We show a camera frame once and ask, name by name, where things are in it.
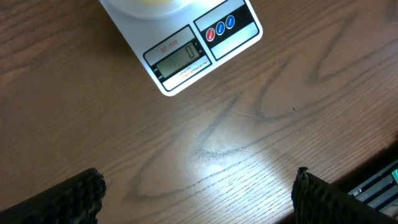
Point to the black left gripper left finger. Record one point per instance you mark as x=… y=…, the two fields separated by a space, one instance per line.
x=75 y=200

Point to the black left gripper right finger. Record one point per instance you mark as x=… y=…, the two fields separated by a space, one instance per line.
x=318 y=202

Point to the white digital kitchen scale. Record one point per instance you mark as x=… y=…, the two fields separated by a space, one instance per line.
x=180 y=42

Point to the yellow plastic bowl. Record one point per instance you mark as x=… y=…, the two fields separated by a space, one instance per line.
x=154 y=2

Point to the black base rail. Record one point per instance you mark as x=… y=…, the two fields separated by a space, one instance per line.
x=380 y=191

